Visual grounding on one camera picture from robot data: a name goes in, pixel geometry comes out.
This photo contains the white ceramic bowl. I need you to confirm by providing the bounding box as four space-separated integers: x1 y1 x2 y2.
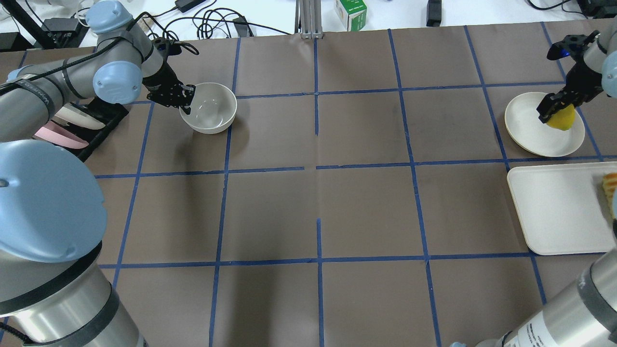
179 82 238 134

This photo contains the cream plate in rack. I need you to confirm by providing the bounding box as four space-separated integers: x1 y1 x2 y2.
54 105 105 130

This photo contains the yellow lemon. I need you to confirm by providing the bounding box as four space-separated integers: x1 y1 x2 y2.
546 105 577 131

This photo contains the white rectangular tray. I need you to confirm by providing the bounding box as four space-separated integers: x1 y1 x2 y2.
507 162 616 255

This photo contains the pink plate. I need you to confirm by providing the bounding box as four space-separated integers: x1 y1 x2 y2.
34 123 90 149

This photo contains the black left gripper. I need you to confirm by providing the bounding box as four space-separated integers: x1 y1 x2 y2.
143 65 196 115

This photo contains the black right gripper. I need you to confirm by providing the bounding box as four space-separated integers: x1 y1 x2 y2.
537 61 604 124

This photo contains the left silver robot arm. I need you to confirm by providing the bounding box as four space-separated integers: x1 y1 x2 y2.
0 0 195 347

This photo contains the green white carton box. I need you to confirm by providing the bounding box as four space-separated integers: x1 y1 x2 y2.
334 0 368 31

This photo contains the aluminium frame post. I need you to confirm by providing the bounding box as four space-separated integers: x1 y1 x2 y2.
295 0 323 40

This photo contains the black power adapter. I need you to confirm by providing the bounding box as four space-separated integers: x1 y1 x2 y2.
174 0 206 13

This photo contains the white round plate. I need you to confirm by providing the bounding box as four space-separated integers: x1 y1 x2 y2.
505 92 586 157

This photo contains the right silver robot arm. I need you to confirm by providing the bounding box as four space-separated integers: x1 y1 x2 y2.
479 21 617 347

